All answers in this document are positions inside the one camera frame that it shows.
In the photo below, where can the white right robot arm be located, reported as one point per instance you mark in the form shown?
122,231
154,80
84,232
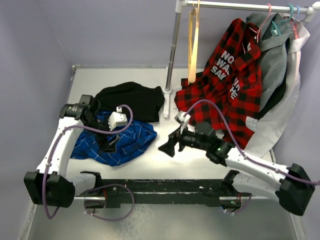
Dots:
290,186

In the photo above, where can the pink hanger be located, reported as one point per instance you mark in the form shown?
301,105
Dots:
259,20

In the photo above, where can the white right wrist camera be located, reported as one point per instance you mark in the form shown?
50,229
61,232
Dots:
183,119

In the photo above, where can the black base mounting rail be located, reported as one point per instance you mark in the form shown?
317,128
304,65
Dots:
208,192

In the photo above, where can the blue hanger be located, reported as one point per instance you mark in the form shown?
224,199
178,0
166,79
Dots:
297,12

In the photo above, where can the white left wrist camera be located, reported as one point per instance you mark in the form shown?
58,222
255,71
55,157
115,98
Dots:
117,119

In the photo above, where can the teal hanger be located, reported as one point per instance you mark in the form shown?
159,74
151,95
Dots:
275,27

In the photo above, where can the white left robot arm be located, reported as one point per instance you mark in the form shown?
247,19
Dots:
48,184

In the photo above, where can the white shirt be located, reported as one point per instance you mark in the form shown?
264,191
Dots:
272,121

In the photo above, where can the black garment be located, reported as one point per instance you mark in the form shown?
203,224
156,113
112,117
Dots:
144,102

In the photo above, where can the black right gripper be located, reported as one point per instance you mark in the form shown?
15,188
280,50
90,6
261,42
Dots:
169,147

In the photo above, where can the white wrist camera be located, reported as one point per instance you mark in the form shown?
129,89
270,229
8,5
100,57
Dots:
117,119
183,119

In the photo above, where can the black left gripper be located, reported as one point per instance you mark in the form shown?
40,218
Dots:
110,145

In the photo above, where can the red black plaid shirt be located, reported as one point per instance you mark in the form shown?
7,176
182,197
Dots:
228,91

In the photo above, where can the grey shirt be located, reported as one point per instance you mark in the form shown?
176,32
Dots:
273,58

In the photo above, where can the metal clothes rack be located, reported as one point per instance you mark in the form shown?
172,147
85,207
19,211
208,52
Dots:
309,12

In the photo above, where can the beige plastic hanger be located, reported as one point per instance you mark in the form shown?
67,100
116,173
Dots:
195,40

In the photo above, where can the blue plaid shirt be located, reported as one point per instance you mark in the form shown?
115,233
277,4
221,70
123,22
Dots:
132,143

